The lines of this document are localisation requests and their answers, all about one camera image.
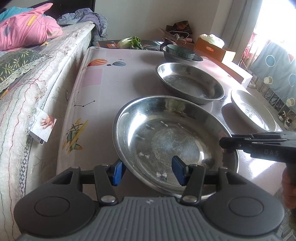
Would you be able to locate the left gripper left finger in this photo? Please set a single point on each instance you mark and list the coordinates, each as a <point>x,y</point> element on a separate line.
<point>107,177</point>

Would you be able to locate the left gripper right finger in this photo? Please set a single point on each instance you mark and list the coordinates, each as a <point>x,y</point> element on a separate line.
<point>191,177</point>

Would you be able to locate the white ceramic calligraphy plate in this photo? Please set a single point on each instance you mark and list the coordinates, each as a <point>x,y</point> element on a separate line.
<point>252,111</point>

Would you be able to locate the large steel plate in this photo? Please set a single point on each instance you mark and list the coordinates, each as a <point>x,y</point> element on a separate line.
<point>148,132</point>

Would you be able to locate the teal ceramic bowl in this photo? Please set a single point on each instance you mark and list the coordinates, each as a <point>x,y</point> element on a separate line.
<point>180,51</point>

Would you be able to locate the person right hand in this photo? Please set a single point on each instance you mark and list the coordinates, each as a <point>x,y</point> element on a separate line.
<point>288,191</point>

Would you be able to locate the white mattress bed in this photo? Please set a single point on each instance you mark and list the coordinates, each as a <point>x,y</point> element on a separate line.
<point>25,163</point>

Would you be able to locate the blue circle pattern blanket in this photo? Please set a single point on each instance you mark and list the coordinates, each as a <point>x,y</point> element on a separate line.
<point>277,70</point>

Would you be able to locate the small photo card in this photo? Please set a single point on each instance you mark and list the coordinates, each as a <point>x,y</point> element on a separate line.
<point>41,126</point>

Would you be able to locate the deep steel bowl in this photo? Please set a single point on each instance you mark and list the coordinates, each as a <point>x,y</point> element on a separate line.
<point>196,58</point>

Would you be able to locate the orange cardboard box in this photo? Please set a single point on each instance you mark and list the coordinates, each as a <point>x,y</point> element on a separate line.
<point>213,51</point>

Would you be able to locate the white bag in box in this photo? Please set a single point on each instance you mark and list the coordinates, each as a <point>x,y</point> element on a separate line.
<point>212,39</point>

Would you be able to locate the green leafy cabbage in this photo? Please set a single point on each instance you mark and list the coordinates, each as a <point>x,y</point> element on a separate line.
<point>130,43</point>

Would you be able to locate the dark printed flat box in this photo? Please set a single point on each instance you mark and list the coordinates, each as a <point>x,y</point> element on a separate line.
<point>147,44</point>

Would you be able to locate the open box with clutter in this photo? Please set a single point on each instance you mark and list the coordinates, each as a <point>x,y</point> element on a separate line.
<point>180,33</point>

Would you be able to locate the green floral pillow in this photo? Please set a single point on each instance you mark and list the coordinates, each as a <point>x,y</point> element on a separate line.
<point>17,63</point>

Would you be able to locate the grey blue clothes pile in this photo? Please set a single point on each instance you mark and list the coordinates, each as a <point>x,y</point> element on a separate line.
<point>99,32</point>

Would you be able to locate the pink floral quilt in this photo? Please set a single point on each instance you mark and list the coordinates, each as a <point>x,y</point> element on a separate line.
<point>22,27</point>

